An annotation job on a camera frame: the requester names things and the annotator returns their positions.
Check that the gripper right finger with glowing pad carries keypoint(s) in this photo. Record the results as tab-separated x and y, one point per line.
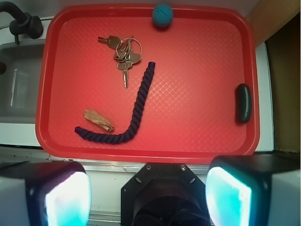
254	190

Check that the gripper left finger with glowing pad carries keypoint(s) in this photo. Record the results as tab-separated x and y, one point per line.
44	194

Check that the blue textured ball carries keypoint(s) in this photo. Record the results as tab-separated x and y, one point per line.
162	15

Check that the black oblong stone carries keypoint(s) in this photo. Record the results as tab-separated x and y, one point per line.
244	103

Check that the grey sink basin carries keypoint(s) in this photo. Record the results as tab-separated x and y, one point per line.
19	84

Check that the red plastic tray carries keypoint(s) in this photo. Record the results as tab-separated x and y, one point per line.
190	115

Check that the bunch of metal keys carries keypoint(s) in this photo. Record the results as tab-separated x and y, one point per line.
124	53

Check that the black faucet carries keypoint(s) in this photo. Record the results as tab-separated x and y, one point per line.
23	23

